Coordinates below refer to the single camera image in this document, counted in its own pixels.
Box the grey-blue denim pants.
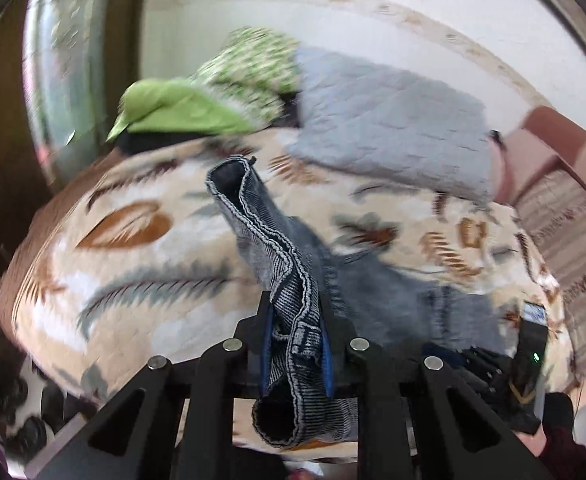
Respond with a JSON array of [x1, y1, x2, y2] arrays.
[[206, 157, 506, 448]]

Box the stained glass window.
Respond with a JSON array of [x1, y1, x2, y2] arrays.
[[22, 0, 110, 192]]

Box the green patterned quilt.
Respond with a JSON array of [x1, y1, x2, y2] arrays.
[[190, 27, 301, 129]]

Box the grey quilted pillow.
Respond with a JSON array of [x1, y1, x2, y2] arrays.
[[289, 46, 495, 203]]

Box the leaf-patterned beige blanket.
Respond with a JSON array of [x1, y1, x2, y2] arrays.
[[0, 127, 574, 461]]

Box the lime green cloth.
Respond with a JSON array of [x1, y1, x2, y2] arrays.
[[106, 78, 265, 141]]

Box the person's right hand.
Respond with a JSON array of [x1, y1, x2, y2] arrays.
[[514, 425, 547, 457]]

